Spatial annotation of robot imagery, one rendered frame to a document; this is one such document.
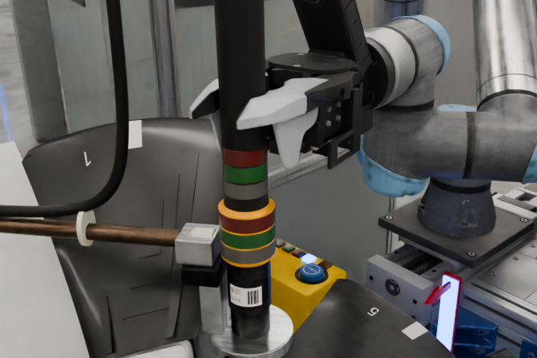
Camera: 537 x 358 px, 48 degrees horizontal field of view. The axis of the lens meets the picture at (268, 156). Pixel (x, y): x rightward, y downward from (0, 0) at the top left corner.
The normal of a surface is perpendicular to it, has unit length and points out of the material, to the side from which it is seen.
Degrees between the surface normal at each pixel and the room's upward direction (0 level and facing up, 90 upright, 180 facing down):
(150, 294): 45
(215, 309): 90
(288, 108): 90
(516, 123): 33
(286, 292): 90
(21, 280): 50
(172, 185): 39
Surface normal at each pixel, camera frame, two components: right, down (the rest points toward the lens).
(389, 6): -0.55, 0.62
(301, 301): -0.71, 0.28
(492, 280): -0.02, -0.92
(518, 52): -0.07, -0.56
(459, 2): 0.47, 0.33
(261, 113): 0.25, -0.47
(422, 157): -0.21, 0.45
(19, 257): 0.52, -0.40
